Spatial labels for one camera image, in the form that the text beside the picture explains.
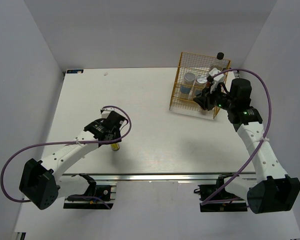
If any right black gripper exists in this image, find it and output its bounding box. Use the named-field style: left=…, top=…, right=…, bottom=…
left=193, top=82, right=235, bottom=112

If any blue label spice jar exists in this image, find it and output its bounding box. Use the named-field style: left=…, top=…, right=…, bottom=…
left=192, top=75, right=207, bottom=98
left=179, top=72, right=196, bottom=99

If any small yellow bottle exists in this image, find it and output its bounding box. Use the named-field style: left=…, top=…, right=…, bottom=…
left=110, top=143, right=120, bottom=151

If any soy sauce bottle red label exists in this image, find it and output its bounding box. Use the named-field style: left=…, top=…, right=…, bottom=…
left=208, top=52, right=224, bottom=72

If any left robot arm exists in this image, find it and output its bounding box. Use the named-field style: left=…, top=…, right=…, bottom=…
left=19, top=107, right=131, bottom=210

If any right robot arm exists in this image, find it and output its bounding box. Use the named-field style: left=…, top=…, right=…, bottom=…
left=193, top=78, right=300, bottom=214

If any blue table sticker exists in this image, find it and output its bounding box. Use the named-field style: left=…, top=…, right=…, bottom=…
left=66, top=69, right=84, bottom=74

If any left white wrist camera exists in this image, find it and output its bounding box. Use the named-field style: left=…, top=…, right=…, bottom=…
left=100, top=107, right=115, bottom=119

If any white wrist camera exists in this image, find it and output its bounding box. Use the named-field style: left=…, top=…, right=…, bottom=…
left=206, top=67, right=225, bottom=94
left=100, top=107, right=115, bottom=119

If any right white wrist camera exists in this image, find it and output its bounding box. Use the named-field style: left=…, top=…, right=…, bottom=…
left=206, top=67, right=225, bottom=94

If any yellow wire basket rack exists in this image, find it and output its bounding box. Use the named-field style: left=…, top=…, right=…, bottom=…
left=169, top=52, right=231, bottom=120

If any aluminium table frame rail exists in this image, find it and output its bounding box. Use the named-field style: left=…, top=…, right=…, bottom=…
left=62, top=172, right=257, bottom=183

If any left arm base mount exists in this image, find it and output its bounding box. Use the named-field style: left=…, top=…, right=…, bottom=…
left=60, top=173, right=117, bottom=210

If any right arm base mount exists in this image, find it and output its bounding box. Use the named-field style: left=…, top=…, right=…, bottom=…
left=193, top=173, right=248, bottom=213

